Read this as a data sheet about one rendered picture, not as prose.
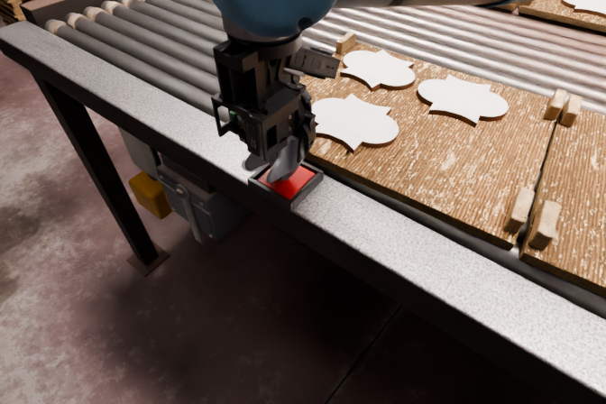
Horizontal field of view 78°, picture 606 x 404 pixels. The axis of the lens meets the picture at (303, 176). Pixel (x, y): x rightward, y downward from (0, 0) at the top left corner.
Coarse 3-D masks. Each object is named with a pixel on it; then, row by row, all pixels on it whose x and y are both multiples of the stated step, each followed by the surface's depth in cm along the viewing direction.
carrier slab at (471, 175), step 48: (336, 96) 64; (384, 96) 64; (528, 96) 64; (336, 144) 56; (432, 144) 56; (480, 144) 56; (528, 144) 56; (384, 192) 50; (432, 192) 49; (480, 192) 49
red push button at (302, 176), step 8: (304, 168) 53; (264, 176) 52; (296, 176) 52; (304, 176) 52; (312, 176) 52; (264, 184) 51; (272, 184) 51; (280, 184) 51; (288, 184) 51; (296, 184) 51; (304, 184) 51; (280, 192) 50; (288, 192) 50; (296, 192) 50
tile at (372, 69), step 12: (348, 60) 71; (360, 60) 71; (372, 60) 71; (384, 60) 71; (396, 60) 71; (348, 72) 68; (360, 72) 68; (372, 72) 68; (384, 72) 68; (396, 72) 68; (408, 72) 68; (372, 84) 65; (384, 84) 66; (396, 84) 65; (408, 84) 66
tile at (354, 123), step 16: (352, 96) 63; (320, 112) 60; (336, 112) 60; (352, 112) 60; (368, 112) 60; (384, 112) 60; (320, 128) 57; (336, 128) 57; (352, 128) 57; (368, 128) 57; (384, 128) 57; (352, 144) 54; (368, 144) 55; (384, 144) 55
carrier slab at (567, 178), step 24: (576, 120) 60; (600, 120) 60; (552, 144) 56; (576, 144) 56; (600, 144) 56; (552, 168) 52; (576, 168) 52; (600, 168) 52; (552, 192) 49; (576, 192) 49; (600, 192) 49; (576, 216) 46; (600, 216) 46; (552, 240) 44; (576, 240) 44; (600, 240) 44; (552, 264) 41; (576, 264) 41; (600, 264) 41; (600, 288) 40
